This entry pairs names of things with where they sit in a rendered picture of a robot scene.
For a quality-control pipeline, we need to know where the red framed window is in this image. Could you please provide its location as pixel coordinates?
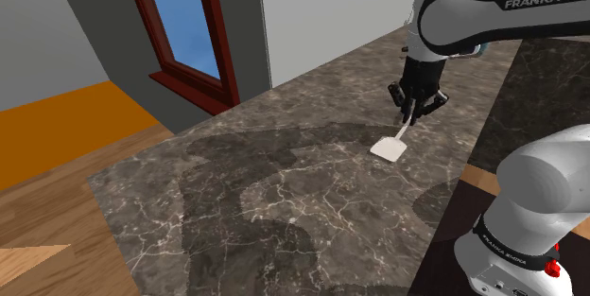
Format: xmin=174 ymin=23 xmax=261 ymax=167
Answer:
xmin=120 ymin=0 xmax=241 ymax=117

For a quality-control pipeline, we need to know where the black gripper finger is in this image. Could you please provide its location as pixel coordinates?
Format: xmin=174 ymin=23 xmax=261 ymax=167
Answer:
xmin=388 ymin=81 xmax=414 ymax=120
xmin=408 ymin=90 xmax=450 ymax=127

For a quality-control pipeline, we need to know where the white spatula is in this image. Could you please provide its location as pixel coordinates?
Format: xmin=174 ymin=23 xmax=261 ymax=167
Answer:
xmin=369 ymin=101 xmax=413 ymax=164

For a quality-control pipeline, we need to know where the dark robot stand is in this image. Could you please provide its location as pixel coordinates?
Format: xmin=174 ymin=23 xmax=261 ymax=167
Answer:
xmin=407 ymin=178 xmax=590 ymax=296

